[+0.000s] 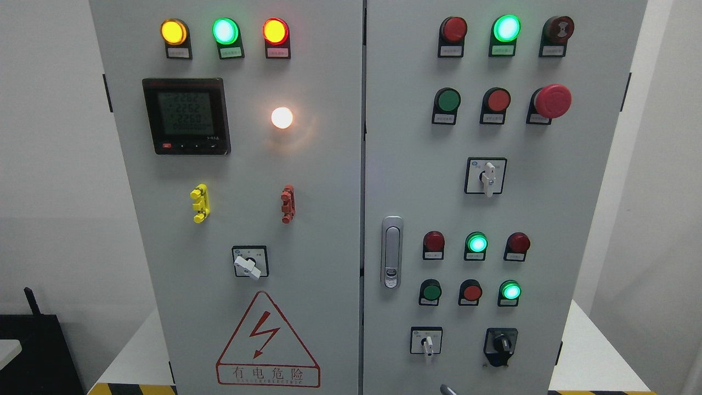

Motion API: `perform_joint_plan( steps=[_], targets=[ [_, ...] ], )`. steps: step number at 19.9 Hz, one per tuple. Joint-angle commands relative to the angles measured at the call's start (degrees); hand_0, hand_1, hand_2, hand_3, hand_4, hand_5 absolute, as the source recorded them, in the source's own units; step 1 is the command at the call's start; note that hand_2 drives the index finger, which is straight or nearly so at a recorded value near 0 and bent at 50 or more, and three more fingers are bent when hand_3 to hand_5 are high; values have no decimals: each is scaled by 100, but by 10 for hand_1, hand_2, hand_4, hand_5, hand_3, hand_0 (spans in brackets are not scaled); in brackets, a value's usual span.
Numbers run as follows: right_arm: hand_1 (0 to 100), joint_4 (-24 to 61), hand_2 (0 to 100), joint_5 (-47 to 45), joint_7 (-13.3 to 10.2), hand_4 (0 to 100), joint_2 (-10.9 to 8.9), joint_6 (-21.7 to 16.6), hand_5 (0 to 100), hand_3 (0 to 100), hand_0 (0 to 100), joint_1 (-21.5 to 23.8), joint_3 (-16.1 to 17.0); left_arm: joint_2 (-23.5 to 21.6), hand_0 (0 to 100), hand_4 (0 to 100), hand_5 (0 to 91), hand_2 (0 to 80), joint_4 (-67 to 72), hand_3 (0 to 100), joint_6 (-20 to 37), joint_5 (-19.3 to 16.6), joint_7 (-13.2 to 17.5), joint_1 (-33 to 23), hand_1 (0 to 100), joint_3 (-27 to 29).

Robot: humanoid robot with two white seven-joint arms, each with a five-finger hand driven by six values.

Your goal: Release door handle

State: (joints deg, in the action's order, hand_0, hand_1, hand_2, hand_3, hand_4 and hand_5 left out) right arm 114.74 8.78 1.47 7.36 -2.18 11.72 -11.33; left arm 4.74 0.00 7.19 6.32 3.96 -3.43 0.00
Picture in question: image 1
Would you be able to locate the white selector switch upper right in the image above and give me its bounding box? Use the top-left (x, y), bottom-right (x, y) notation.
top-left (464, 157), bottom-right (507, 197)

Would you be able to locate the red electric hazard warning sign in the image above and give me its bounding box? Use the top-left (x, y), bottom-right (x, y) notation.
top-left (216, 291), bottom-right (321, 388)

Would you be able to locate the red emergency stop button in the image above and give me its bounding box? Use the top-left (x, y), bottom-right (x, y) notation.
top-left (526, 83), bottom-right (572, 125)

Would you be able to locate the yellow terminal clip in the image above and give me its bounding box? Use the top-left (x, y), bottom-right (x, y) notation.
top-left (190, 183), bottom-right (211, 223)

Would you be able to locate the grey cabinet door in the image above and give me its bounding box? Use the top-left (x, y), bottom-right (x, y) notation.
top-left (90, 1), bottom-right (364, 394)
top-left (363, 1), bottom-right (647, 394)

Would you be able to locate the green push button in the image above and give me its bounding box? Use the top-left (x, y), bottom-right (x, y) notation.
top-left (418, 279), bottom-right (442, 307)
top-left (432, 87), bottom-right (461, 125)

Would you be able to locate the green lit indicator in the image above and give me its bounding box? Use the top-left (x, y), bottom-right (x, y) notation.
top-left (463, 231), bottom-right (488, 262)
top-left (498, 280), bottom-right (522, 307)

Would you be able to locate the dark red indicator light right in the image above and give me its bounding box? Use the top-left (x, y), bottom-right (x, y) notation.
top-left (503, 232), bottom-right (531, 262)

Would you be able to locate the white selector switch left door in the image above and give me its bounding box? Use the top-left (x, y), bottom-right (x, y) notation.
top-left (231, 245), bottom-right (270, 280)

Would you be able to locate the green indicator light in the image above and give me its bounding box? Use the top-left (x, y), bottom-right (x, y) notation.
top-left (212, 18), bottom-right (244, 60)
top-left (489, 14), bottom-right (521, 57)

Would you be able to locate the red push button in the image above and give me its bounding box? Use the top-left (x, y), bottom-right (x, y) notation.
top-left (458, 279), bottom-right (483, 307)
top-left (479, 87), bottom-right (511, 125)

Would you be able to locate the red terminal clip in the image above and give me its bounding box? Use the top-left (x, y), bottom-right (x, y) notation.
top-left (280, 184), bottom-right (296, 224)

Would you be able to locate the dark red indicator light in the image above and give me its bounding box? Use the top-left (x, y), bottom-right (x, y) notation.
top-left (423, 230), bottom-right (445, 261)
top-left (503, 232), bottom-right (531, 262)

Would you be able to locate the white selector switch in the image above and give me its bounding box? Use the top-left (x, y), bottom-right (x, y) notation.
top-left (410, 326), bottom-right (443, 365)
top-left (464, 157), bottom-right (507, 197)

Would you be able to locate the grey left cabinet door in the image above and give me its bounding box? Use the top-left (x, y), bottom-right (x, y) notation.
top-left (90, 1), bottom-right (364, 394)

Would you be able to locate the red push button upper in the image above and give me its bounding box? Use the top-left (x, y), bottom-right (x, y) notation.
top-left (479, 87), bottom-right (511, 125)

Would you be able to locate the green push button lower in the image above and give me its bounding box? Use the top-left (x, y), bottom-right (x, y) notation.
top-left (418, 279), bottom-right (442, 307)

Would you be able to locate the green push button upper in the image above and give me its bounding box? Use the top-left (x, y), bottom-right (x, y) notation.
top-left (432, 87), bottom-right (461, 125)

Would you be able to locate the silver door handle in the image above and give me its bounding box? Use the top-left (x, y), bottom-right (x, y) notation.
top-left (381, 216), bottom-right (404, 289)

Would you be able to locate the red indicator light top right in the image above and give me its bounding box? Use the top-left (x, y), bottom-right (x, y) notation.
top-left (437, 16), bottom-right (467, 58)

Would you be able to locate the red lit indicator light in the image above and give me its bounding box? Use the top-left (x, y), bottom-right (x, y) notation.
top-left (262, 18), bottom-right (291, 59)

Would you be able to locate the white selector switch lower right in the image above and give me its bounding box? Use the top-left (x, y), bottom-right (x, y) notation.
top-left (410, 326), bottom-right (443, 365)

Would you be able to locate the dark red buzzer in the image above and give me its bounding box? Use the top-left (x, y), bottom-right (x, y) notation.
top-left (539, 15), bottom-right (575, 58)

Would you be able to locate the green indicator light top right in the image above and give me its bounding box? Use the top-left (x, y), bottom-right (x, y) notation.
top-left (489, 14), bottom-right (521, 57)

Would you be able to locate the dark red indicator light left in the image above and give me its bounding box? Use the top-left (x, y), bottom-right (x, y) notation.
top-left (423, 230), bottom-right (445, 261)

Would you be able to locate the grey right cabinet door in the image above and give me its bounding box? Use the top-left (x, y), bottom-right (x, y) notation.
top-left (363, 1), bottom-right (647, 394)

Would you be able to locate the green lit indicator middle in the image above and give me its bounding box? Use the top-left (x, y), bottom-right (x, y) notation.
top-left (463, 231), bottom-right (488, 262)

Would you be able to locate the green lit indicator lower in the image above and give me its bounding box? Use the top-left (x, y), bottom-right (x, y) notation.
top-left (498, 280), bottom-right (522, 307)

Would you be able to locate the black digital power meter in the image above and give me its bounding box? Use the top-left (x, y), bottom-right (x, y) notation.
top-left (142, 77), bottom-right (231, 155)

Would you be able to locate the black rotary selector switch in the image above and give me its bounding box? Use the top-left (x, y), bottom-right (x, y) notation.
top-left (483, 328), bottom-right (518, 367)

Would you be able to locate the black box with antenna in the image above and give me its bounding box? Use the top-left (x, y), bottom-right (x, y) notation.
top-left (1, 287), bottom-right (84, 394)

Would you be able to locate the red push button lower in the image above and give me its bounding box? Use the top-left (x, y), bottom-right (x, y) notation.
top-left (458, 279), bottom-right (483, 307)

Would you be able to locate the yellow indicator light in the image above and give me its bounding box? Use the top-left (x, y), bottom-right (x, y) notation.
top-left (160, 18), bottom-right (193, 59)

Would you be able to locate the white lit indicator lamp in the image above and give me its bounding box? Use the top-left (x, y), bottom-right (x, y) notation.
top-left (270, 106), bottom-right (294, 129)

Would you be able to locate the green indicator light top left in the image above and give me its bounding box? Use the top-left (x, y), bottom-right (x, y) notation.
top-left (212, 18), bottom-right (244, 60)

